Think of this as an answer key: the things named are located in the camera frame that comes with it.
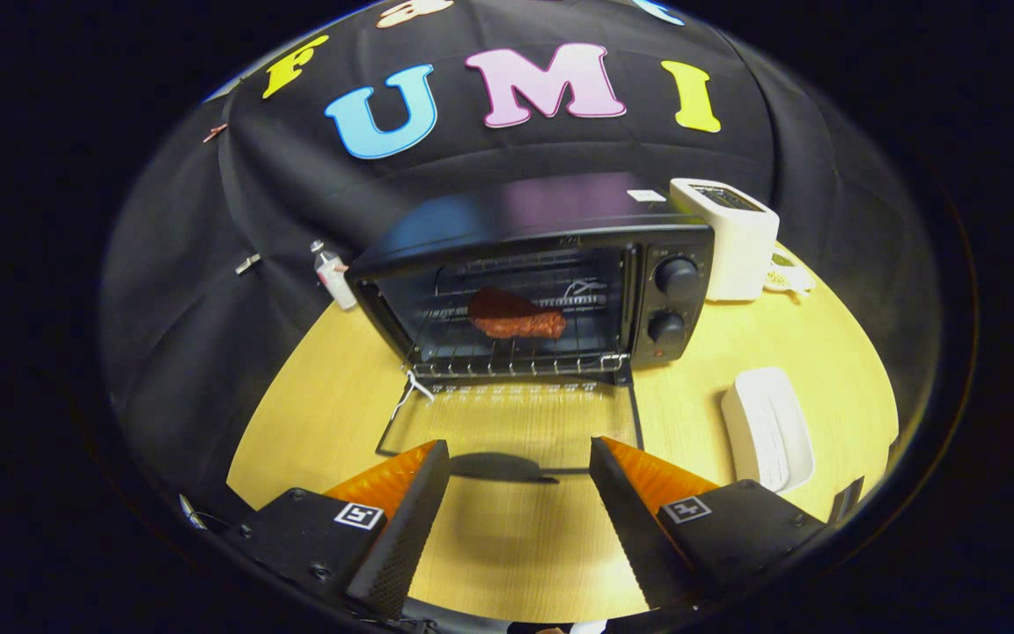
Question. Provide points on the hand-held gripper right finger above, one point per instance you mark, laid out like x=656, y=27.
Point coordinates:
x=630, y=528

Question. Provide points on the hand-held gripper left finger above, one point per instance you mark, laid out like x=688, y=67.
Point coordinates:
x=406, y=528

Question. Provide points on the brown roasted meat piece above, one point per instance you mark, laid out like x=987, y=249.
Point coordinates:
x=511, y=319

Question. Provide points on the black toaster oven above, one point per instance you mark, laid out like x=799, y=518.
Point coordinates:
x=560, y=211

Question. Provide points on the white bread toaster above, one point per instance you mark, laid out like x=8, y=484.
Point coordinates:
x=740, y=251

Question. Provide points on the white ribbed tray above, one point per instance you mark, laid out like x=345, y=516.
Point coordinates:
x=767, y=431

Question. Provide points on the clear plastic bottle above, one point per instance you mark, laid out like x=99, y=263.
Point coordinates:
x=333, y=277

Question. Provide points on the white divided snack dish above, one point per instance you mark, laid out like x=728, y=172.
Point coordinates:
x=790, y=277

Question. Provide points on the silver cloth clip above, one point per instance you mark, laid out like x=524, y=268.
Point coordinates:
x=248, y=263

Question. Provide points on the black backdrop cloth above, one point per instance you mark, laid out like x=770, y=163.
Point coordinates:
x=252, y=202

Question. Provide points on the pink cloth clip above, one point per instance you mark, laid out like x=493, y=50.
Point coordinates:
x=215, y=132

